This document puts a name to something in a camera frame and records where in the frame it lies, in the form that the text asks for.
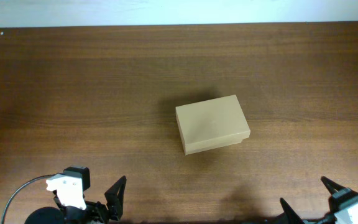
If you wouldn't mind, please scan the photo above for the black left camera cable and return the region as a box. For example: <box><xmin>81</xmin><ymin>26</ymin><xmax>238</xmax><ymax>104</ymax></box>
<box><xmin>0</xmin><ymin>174</ymin><xmax>55</xmax><ymax>224</ymax></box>

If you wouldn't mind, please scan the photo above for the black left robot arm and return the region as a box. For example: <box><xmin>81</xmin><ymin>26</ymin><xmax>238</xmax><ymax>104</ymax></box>
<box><xmin>24</xmin><ymin>176</ymin><xmax>127</xmax><ymax>224</ymax></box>

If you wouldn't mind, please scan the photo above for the brown cardboard box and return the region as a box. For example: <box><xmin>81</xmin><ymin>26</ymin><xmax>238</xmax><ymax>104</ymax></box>
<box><xmin>175</xmin><ymin>95</ymin><xmax>250</xmax><ymax>156</ymax></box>

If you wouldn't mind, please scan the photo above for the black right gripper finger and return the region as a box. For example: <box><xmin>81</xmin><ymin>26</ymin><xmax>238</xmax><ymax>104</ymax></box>
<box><xmin>280</xmin><ymin>198</ymin><xmax>305</xmax><ymax>224</ymax></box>
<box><xmin>321</xmin><ymin>176</ymin><xmax>349</xmax><ymax>196</ymax></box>

